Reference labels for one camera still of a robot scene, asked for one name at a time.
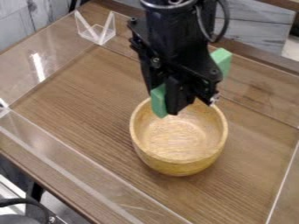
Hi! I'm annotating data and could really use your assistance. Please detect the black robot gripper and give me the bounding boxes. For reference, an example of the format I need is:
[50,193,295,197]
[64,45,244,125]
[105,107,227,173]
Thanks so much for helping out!
[126,3,223,116]

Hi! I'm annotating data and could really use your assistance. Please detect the green rectangular block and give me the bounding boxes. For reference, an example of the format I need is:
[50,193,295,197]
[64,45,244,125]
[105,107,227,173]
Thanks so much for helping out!
[149,48,232,118]

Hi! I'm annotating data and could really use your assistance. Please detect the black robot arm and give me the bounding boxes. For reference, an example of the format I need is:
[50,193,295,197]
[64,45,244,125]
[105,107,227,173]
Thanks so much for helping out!
[126,0,229,118]

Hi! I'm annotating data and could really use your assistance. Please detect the brown wooden bowl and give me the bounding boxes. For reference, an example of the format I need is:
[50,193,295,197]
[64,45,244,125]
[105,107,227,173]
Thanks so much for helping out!
[129,99,229,177]

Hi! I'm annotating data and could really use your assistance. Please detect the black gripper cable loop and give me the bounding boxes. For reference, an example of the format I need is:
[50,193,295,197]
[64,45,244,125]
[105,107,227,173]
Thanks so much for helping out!
[193,0,231,44]

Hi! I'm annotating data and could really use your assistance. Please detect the clear acrylic corner bracket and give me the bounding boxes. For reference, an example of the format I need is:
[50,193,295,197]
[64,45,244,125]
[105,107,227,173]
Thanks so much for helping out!
[73,10,116,46]

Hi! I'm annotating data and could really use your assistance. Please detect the black table leg frame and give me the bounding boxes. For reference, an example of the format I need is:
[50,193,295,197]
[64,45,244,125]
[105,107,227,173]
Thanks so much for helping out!
[24,181,68,224]

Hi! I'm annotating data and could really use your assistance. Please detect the black cable under table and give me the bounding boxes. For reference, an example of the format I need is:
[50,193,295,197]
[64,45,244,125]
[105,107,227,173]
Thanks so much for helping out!
[0,198,50,224]

